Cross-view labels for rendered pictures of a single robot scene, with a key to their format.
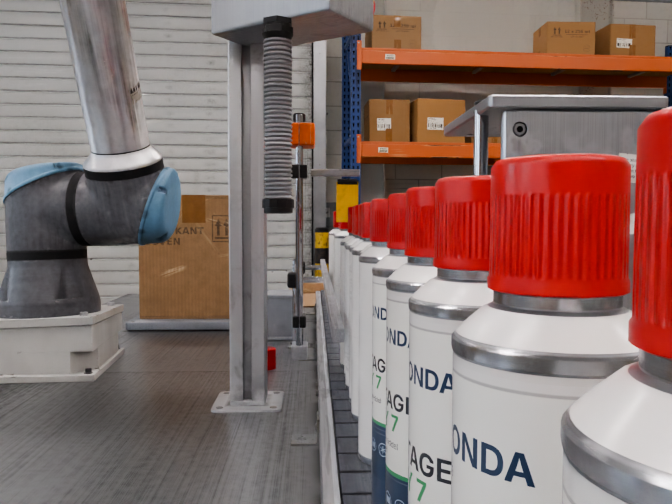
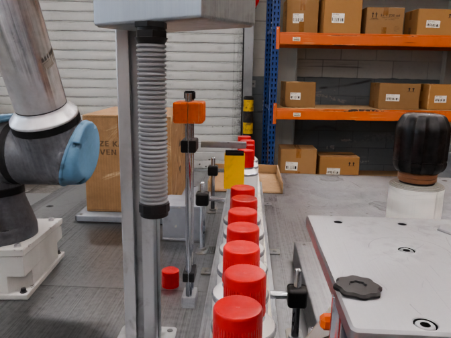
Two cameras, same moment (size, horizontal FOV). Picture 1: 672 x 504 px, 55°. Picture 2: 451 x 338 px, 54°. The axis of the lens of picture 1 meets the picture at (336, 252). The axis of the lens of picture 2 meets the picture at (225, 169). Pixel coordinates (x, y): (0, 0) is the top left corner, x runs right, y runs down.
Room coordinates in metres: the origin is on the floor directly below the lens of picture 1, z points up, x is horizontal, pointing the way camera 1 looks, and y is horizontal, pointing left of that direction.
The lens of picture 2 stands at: (0.24, -0.06, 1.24)
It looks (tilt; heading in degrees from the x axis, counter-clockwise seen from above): 12 degrees down; 5
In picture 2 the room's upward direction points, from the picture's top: 1 degrees clockwise
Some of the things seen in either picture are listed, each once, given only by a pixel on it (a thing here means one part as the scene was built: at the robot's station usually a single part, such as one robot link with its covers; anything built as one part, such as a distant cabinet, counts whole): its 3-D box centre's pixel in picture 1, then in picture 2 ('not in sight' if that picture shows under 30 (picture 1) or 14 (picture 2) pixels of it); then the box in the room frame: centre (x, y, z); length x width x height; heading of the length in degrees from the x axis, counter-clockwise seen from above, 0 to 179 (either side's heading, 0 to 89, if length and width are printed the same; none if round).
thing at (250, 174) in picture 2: (349, 268); (244, 199); (1.11, -0.02, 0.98); 0.05 x 0.05 x 0.20
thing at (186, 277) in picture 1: (205, 253); (140, 155); (1.54, 0.31, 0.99); 0.30 x 0.24 x 0.27; 2
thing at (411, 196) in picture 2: not in sight; (414, 204); (0.96, -0.31, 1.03); 0.09 x 0.09 x 0.30
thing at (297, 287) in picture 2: not in sight; (296, 304); (0.86, -0.12, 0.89); 0.03 x 0.03 x 0.12; 2
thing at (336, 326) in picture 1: (326, 281); (227, 204); (1.16, 0.02, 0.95); 1.07 x 0.01 x 0.01; 2
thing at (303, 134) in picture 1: (322, 236); (210, 203); (0.86, 0.02, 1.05); 0.10 x 0.04 x 0.33; 92
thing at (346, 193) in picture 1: (347, 200); (234, 170); (0.88, -0.02, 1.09); 0.03 x 0.01 x 0.06; 92
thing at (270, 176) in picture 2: (334, 293); (245, 177); (1.87, 0.00, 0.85); 0.30 x 0.26 x 0.04; 2
